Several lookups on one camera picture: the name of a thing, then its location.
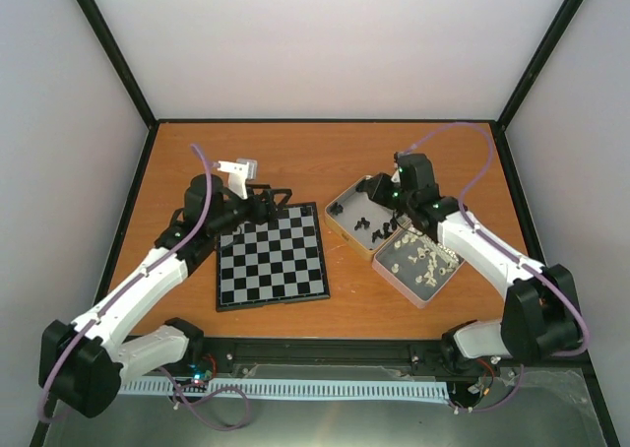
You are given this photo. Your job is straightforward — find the gold metal tin box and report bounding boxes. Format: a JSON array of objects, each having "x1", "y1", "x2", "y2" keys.
[{"x1": 324, "y1": 175, "x2": 410, "y2": 262}]

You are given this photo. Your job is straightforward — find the black frame post left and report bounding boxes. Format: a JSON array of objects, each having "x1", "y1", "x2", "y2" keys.
[{"x1": 61, "y1": 0, "x2": 159, "y2": 129}]

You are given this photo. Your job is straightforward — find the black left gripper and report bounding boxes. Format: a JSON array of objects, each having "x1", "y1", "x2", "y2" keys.
[{"x1": 210, "y1": 184, "x2": 293, "y2": 236}]

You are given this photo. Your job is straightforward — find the black white chess board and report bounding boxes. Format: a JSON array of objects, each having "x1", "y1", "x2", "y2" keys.
[{"x1": 216, "y1": 202, "x2": 330, "y2": 312}]

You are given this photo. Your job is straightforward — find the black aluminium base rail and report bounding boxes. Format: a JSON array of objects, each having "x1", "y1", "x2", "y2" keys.
[{"x1": 117, "y1": 335, "x2": 590, "y2": 382}]

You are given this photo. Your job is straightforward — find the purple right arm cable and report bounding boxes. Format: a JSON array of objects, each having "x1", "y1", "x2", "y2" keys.
[{"x1": 406, "y1": 121, "x2": 591, "y2": 357}]

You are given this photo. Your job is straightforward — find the black chess piece in tin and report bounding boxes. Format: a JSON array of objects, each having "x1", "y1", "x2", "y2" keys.
[
  {"x1": 331, "y1": 203, "x2": 344, "y2": 216},
  {"x1": 353, "y1": 217, "x2": 370, "y2": 230}
]

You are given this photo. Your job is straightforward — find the black frame post right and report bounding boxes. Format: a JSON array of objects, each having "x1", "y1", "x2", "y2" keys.
[{"x1": 495, "y1": 0, "x2": 601, "y2": 129}]

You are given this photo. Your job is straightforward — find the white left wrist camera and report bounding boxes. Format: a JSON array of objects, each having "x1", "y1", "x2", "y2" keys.
[{"x1": 218, "y1": 159, "x2": 258, "y2": 200}]

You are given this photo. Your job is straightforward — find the light blue cable duct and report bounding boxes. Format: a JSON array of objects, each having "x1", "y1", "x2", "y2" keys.
[{"x1": 117, "y1": 377, "x2": 451, "y2": 402}]

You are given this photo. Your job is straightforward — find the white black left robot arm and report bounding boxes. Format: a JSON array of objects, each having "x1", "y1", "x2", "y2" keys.
[{"x1": 38, "y1": 174, "x2": 292, "y2": 418}]

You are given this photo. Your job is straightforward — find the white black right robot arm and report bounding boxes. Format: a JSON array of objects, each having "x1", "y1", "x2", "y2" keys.
[{"x1": 356, "y1": 154, "x2": 590, "y2": 365}]

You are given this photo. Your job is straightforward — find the black frame post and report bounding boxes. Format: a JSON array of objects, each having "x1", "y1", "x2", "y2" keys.
[
  {"x1": 495, "y1": 0, "x2": 601, "y2": 129},
  {"x1": 61, "y1": 0, "x2": 159, "y2": 129}
]

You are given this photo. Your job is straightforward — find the silver tin lid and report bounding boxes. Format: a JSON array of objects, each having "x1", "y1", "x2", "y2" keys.
[{"x1": 372, "y1": 227, "x2": 465, "y2": 309}]

